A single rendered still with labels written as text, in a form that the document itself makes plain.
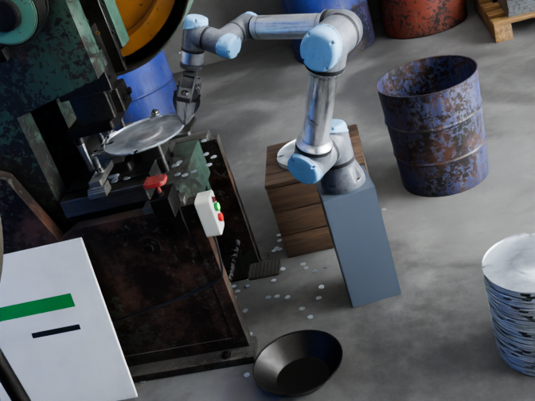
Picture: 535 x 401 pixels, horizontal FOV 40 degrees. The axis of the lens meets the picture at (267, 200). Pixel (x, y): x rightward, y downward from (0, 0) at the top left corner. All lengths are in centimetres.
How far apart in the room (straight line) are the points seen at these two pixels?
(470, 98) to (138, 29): 132
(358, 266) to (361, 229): 15
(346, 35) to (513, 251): 80
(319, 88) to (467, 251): 100
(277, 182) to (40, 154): 93
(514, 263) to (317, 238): 103
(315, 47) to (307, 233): 111
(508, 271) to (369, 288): 62
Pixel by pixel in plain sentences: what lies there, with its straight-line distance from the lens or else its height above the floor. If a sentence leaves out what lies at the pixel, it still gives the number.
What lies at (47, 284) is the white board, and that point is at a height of 46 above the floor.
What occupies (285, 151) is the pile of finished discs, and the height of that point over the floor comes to 37.
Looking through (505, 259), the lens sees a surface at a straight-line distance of 225.
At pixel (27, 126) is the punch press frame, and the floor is 96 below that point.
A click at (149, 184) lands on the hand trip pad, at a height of 76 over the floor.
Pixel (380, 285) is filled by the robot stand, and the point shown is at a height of 6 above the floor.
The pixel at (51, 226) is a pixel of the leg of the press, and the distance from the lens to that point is 252.
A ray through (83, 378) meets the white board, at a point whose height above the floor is 11.
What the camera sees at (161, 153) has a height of 72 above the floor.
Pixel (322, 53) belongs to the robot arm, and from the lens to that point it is 206.
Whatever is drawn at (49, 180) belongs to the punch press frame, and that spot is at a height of 77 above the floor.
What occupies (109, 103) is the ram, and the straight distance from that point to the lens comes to 245.
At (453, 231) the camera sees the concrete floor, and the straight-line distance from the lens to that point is 298.
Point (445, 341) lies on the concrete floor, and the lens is 247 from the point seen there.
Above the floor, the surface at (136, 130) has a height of 78.
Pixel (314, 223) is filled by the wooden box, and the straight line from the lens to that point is 297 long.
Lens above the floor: 162
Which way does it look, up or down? 27 degrees down
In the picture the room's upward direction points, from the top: 18 degrees counter-clockwise
